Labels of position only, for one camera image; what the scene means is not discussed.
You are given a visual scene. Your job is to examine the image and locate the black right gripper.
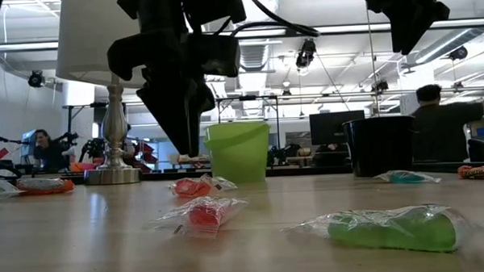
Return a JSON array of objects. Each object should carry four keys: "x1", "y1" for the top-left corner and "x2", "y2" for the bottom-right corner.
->
[{"x1": 364, "y1": 0, "x2": 453, "y2": 56}]

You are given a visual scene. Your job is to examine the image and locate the black office chair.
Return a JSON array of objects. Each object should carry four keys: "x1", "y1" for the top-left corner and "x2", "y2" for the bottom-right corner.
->
[{"x1": 466, "y1": 138, "x2": 484, "y2": 164}]

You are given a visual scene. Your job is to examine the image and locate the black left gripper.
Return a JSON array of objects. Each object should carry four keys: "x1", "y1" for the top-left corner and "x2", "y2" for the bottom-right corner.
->
[{"x1": 107, "y1": 29, "x2": 244, "y2": 160}]

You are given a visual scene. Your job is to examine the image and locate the thin vertical pole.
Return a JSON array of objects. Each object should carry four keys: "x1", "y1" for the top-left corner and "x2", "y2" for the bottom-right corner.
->
[{"x1": 364, "y1": 4, "x2": 378, "y2": 117}]

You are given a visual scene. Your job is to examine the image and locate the black computer monitor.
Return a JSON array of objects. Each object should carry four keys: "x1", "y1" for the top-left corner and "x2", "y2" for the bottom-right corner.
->
[{"x1": 308, "y1": 109, "x2": 366, "y2": 147}]

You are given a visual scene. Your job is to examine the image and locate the black left wrist camera cable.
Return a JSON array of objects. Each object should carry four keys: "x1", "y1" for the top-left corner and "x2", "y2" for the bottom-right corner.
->
[{"x1": 220, "y1": 0, "x2": 321, "y2": 41}]

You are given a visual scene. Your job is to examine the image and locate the monitor on arm mount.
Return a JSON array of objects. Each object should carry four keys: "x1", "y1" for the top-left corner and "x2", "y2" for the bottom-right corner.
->
[{"x1": 19, "y1": 128, "x2": 40, "y2": 159}]

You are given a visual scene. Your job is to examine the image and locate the blue candy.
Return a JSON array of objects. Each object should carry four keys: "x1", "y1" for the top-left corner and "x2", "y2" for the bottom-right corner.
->
[{"x1": 374, "y1": 168, "x2": 442, "y2": 187}]

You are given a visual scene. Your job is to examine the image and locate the silver ventilation duct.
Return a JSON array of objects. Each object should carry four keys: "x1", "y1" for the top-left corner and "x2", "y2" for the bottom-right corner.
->
[{"x1": 238, "y1": 40, "x2": 284, "y2": 73}]

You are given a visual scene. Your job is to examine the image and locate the white shade silver table lamp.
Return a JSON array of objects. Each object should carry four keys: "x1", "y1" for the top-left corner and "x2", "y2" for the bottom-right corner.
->
[{"x1": 53, "y1": 0, "x2": 156, "y2": 187}]

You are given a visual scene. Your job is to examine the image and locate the black overhead light beam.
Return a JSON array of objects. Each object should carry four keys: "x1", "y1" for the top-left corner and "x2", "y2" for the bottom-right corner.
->
[{"x1": 0, "y1": 17, "x2": 484, "y2": 52}]

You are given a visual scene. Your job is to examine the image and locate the black plastic bucket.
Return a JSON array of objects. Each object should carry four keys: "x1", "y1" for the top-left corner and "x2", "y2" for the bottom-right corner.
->
[{"x1": 341, "y1": 115, "x2": 418, "y2": 178}]

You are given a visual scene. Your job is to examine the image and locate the black aluminium table frame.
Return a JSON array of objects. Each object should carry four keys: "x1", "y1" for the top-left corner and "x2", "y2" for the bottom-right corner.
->
[{"x1": 65, "y1": 157, "x2": 484, "y2": 186}]

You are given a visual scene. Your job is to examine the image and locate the orange Reese's packet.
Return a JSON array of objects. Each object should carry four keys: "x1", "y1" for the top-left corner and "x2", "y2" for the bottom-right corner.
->
[{"x1": 456, "y1": 163, "x2": 484, "y2": 182}]

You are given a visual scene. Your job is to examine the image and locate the red candy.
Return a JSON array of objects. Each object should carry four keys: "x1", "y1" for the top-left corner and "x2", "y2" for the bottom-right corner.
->
[
  {"x1": 169, "y1": 172, "x2": 240, "y2": 199},
  {"x1": 147, "y1": 194, "x2": 250, "y2": 242}
]

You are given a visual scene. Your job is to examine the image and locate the green plastic bucket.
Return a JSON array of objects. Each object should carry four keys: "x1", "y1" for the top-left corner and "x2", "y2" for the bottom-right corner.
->
[{"x1": 203, "y1": 121, "x2": 273, "y2": 185}]

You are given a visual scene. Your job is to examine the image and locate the person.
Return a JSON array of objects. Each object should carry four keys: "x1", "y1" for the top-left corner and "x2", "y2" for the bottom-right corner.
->
[
  {"x1": 32, "y1": 128, "x2": 73, "y2": 172},
  {"x1": 408, "y1": 82, "x2": 484, "y2": 164}
]

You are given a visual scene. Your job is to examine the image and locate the black ceiling-hung camera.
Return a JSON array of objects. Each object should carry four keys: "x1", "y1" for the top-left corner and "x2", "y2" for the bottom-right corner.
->
[
  {"x1": 27, "y1": 69, "x2": 47, "y2": 89},
  {"x1": 294, "y1": 37, "x2": 318, "y2": 69},
  {"x1": 448, "y1": 45, "x2": 469, "y2": 62},
  {"x1": 372, "y1": 78, "x2": 390, "y2": 95}
]

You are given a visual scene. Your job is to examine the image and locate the red snack bags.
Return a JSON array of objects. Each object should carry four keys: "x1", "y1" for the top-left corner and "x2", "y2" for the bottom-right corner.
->
[{"x1": 15, "y1": 176, "x2": 76, "y2": 197}]

